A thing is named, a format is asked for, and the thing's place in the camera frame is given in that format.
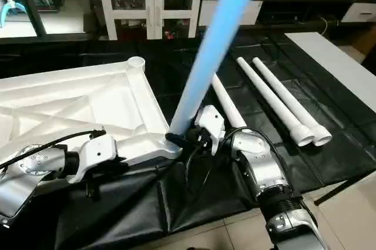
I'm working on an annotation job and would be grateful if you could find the white plastic table top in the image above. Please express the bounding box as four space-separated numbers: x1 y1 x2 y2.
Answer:
0 56 183 175

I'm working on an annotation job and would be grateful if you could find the white plastic table leg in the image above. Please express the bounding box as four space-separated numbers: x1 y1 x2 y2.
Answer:
210 73 249 131
252 56 334 147
236 56 317 148
167 0 268 143

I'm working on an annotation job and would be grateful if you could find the black work mat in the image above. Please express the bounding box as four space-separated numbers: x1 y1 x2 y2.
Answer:
0 27 376 250

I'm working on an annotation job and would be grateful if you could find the white flat board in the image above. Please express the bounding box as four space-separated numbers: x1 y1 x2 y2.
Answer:
284 31 376 113

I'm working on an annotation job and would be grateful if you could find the black slanted pole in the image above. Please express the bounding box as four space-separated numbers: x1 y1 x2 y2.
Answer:
8 0 48 37

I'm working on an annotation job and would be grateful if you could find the teal and white mop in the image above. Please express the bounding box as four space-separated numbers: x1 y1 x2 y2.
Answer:
0 0 28 28

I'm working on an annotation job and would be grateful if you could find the small white drawer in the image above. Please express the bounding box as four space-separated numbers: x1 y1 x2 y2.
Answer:
340 2 376 23

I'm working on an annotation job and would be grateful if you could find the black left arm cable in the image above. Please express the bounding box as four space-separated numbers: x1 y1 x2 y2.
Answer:
0 129 108 172

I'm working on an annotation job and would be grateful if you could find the white drawer unit with handle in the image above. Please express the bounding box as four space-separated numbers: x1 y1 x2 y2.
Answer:
198 0 264 27

